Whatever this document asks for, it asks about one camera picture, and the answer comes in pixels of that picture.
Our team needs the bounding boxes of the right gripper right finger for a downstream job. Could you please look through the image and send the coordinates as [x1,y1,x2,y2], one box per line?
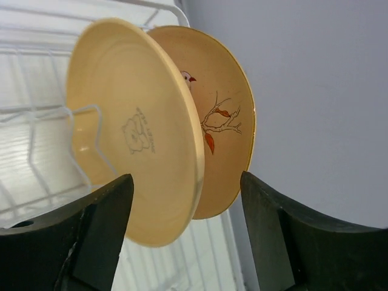
[240,172,387,290]

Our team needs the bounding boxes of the plain beige round plate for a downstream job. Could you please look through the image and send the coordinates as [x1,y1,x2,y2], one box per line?
[66,18,204,247]

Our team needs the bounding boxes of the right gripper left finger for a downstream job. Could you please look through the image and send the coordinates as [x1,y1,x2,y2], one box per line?
[1,174,134,290]

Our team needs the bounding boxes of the white wire dish rack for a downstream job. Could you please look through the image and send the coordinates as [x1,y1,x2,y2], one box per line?
[1,1,246,290]

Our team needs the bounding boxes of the beige bird pattern plate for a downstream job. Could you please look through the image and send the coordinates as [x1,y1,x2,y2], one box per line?
[148,25,256,220]

